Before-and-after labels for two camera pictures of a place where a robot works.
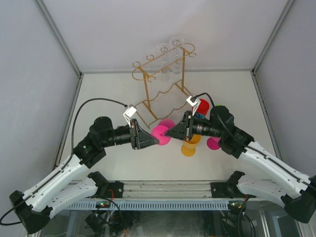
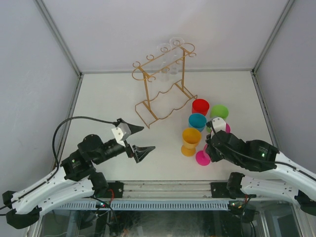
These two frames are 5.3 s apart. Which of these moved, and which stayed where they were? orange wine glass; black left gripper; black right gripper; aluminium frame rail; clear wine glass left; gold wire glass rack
Moved: black left gripper; black right gripper
Stayed: clear wine glass left; aluminium frame rail; gold wire glass rack; orange wine glass
